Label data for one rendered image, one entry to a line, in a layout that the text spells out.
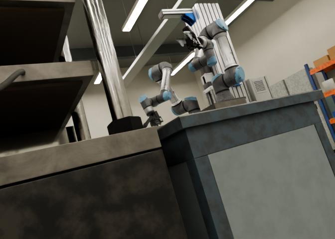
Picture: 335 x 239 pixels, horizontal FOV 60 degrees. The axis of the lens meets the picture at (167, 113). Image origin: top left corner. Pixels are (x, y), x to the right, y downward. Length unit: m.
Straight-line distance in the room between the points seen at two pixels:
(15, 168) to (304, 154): 0.93
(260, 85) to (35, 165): 2.28
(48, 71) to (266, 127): 0.72
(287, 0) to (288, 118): 6.99
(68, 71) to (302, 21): 7.14
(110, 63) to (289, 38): 7.25
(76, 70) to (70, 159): 0.29
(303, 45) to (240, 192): 6.92
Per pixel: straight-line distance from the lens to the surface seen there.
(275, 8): 8.26
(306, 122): 1.23
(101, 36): 0.90
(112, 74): 0.85
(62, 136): 1.31
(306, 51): 7.67
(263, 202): 0.99
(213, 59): 2.07
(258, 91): 2.68
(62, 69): 0.89
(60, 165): 0.71
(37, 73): 0.88
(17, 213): 0.69
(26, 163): 0.70
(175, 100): 2.75
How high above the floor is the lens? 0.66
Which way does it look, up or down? 11 degrees up
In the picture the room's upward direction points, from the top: 17 degrees counter-clockwise
